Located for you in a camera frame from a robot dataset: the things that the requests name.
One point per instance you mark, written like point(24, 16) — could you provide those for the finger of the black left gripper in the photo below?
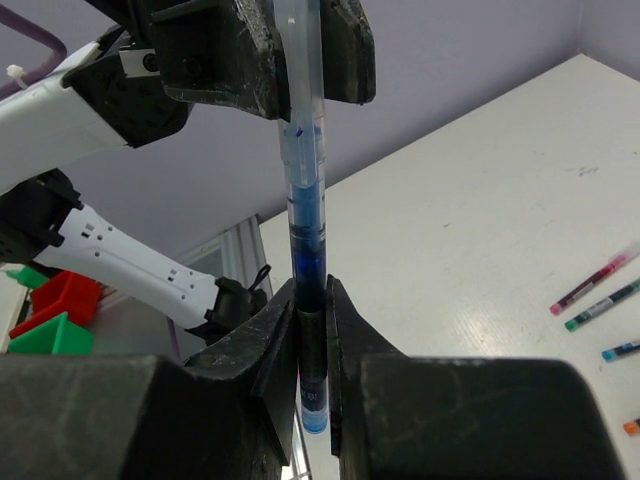
point(224, 53)
point(348, 49)

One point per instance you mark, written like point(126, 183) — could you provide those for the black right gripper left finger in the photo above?
point(228, 413)

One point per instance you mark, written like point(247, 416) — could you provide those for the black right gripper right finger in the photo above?
point(368, 403)

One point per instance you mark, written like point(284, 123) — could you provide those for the small clear plastic piece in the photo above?
point(302, 136)

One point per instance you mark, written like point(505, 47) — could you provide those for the dark blue capped pen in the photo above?
point(307, 234)

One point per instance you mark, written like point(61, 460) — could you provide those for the magenta pen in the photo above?
point(617, 261)

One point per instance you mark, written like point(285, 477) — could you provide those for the green capped pen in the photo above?
point(602, 306)

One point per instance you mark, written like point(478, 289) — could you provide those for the light blue pen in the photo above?
point(621, 351)

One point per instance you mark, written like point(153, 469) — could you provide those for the red capped pen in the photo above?
point(632, 427)

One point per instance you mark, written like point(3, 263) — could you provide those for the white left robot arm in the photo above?
point(143, 140)

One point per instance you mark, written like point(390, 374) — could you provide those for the green plastic block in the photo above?
point(57, 336)

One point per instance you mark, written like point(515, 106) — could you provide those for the red plastic block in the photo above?
point(67, 292)

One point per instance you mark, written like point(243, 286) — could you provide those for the aluminium front rail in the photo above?
point(238, 253)

